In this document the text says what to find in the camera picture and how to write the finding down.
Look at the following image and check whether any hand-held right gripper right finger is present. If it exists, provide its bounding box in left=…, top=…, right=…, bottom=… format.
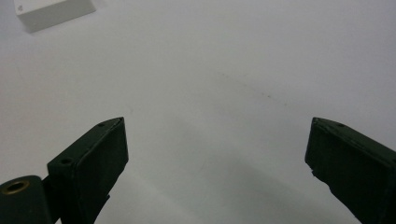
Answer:
left=304, top=117, right=396, bottom=224

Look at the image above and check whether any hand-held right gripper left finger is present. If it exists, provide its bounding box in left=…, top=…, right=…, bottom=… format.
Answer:
left=46, top=116, right=130, bottom=224

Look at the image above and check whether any white box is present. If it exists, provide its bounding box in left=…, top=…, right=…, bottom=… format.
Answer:
left=13, top=0, right=97, bottom=34

